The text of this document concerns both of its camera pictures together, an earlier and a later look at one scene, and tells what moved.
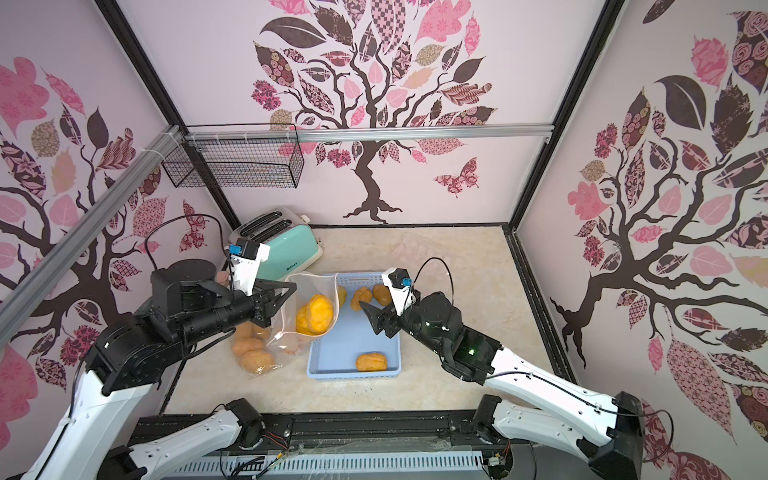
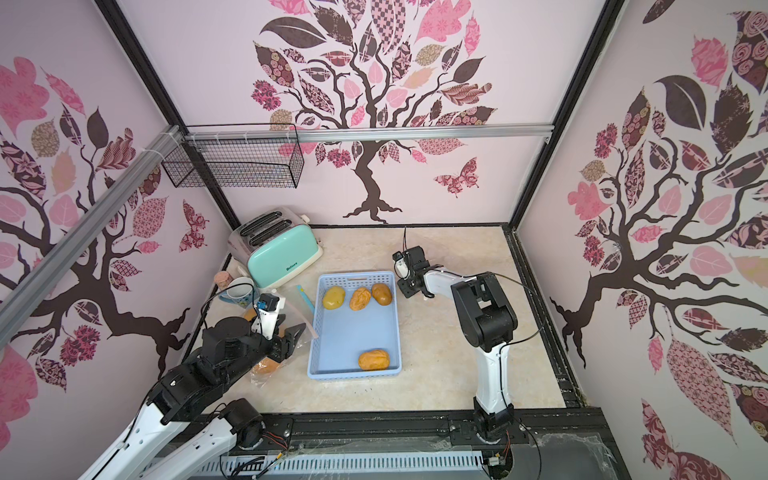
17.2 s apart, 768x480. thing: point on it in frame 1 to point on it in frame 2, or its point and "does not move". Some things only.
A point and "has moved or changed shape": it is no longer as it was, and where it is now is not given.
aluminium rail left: x=29 y=292 does not move
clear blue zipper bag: x=250 y=348 has moved or changed shape
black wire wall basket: x=267 y=155 does not move
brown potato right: x=381 y=292 does not move
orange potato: x=320 y=314 to x=267 y=366
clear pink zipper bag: x=309 y=313 to x=262 y=370
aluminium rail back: x=241 y=136 does not move
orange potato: x=363 y=294 does not move
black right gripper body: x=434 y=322 to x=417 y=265
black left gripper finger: x=291 y=286 to x=291 y=336
